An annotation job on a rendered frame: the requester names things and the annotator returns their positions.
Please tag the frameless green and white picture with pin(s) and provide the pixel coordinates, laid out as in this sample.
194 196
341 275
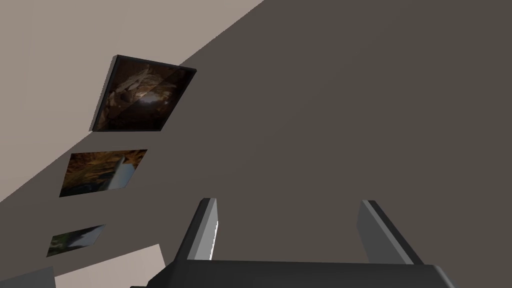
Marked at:
74 239

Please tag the frameless brown and blue picture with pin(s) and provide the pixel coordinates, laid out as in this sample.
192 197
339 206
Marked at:
100 172

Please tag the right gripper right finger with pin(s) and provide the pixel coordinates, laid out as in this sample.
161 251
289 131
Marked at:
382 240

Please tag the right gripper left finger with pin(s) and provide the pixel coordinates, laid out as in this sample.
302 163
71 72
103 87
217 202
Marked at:
200 236

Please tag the black-framed brown cave picture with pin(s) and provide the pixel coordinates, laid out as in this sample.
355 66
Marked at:
140 96

